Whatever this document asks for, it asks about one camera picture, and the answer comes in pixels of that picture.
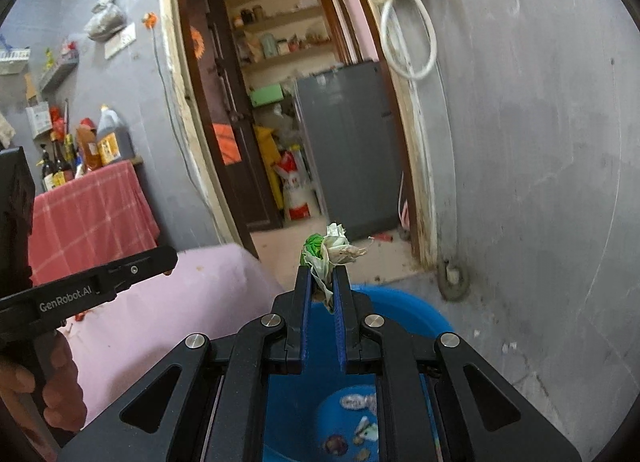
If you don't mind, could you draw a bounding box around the dark wooden door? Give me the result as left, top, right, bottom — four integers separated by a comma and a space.
186, 0, 283, 245

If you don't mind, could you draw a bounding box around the green box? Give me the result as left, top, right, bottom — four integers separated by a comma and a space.
249, 84, 285, 108

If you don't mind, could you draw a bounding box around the orange door paper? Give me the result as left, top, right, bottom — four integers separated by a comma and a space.
212, 123, 242, 166

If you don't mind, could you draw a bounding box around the mint green white scrap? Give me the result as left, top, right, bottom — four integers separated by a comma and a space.
354, 416, 379, 443

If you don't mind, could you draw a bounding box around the wooden wall shelf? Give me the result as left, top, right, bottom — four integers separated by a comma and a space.
222, 0, 351, 73

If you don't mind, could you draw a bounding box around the green white wrapper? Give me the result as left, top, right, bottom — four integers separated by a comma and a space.
300, 223, 370, 314

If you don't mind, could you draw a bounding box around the blue plastic basin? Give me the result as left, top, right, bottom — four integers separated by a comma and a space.
262, 283, 456, 462

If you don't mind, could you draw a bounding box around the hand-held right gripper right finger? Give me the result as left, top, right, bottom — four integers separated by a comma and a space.
331, 266, 583, 462

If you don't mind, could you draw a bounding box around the person's left hand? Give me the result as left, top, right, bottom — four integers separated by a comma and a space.
0, 331, 86, 435

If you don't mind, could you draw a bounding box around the white wall rack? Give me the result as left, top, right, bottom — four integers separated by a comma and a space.
0, 35, 31, 76

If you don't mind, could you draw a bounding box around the white cable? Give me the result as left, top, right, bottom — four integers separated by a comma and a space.
380, 0, 440, 80

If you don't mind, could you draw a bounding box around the grey wall shelf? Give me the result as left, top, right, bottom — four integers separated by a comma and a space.
39, 50, 81, 93

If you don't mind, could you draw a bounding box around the red hanging packet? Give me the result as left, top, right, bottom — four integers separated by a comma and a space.
50, 101, 70, 143

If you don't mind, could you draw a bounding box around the dark white-label bottle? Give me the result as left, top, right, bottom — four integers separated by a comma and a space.
40, 142, 60, 192

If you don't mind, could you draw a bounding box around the grey floor drain pipe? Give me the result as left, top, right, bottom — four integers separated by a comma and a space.
437, 259, 471, 300

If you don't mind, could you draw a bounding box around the cooking oil jug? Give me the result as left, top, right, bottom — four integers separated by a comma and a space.
95, 105, 136, 166

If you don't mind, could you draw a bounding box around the tall dark sauce bottle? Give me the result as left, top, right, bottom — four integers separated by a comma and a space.
53, 135, 76, 185

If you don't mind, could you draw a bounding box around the grey hanging plastic bag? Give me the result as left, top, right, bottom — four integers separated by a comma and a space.
82, 0, 128, 40

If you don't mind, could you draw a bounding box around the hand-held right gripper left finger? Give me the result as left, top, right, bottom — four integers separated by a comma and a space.
59, 266, 315, 462

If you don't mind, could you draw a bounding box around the grey refrigerator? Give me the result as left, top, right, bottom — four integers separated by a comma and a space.
294, 60, 407, 242

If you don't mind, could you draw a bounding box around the white switch plate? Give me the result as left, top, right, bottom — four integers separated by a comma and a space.
104, 25, 137, 59

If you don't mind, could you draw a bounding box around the red white sack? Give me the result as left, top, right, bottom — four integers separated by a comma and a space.
274, 145, 321, 222

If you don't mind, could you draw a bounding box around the pink checked cloth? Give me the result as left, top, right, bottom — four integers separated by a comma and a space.
27, 159, 161, 288

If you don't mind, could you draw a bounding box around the white electrical box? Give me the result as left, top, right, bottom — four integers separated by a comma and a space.
26, 102, 52, 139

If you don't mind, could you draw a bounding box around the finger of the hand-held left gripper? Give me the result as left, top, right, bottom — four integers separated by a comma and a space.
98, 245, 180, 300

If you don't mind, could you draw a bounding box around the orange sauce bottle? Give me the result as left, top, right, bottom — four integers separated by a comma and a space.
75, 118, 101, 172

